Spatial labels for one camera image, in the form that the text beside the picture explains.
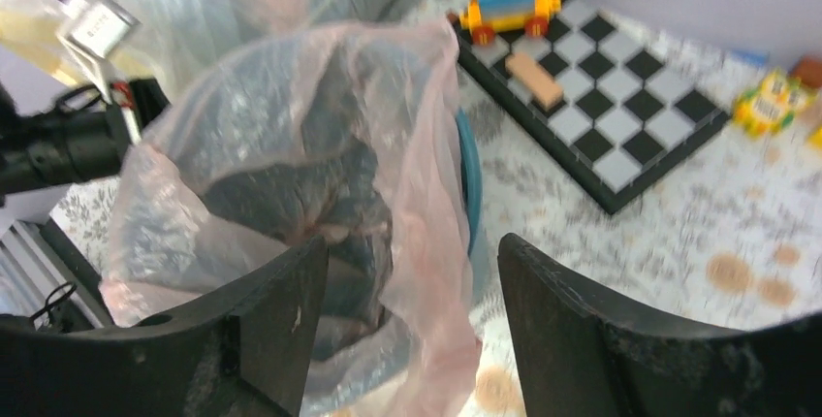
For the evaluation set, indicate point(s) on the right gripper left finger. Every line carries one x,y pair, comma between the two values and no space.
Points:
241,350

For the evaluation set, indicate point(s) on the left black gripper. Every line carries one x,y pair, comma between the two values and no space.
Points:
134,105

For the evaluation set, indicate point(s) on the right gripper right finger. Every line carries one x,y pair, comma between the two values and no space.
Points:
583,349

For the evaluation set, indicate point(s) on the teal plastic trash bin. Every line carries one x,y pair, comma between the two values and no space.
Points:
391,372

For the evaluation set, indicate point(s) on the pink trash bag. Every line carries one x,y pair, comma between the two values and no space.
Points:
347,131

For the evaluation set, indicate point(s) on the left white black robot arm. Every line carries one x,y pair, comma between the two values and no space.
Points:
81,138

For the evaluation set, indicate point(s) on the floral patterned table mat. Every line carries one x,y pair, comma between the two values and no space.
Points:
732,237

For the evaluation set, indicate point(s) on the black white checkerboard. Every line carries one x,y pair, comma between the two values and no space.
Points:
626,118

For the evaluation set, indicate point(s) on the light wooden block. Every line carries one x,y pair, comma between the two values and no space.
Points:
531,82

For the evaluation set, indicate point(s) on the yellow toy figure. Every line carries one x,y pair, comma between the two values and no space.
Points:
780,97

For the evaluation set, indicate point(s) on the colourful toy block train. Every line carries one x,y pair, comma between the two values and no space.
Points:
485,19

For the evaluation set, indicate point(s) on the aluminium frame rail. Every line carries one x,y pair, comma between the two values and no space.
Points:
35,258

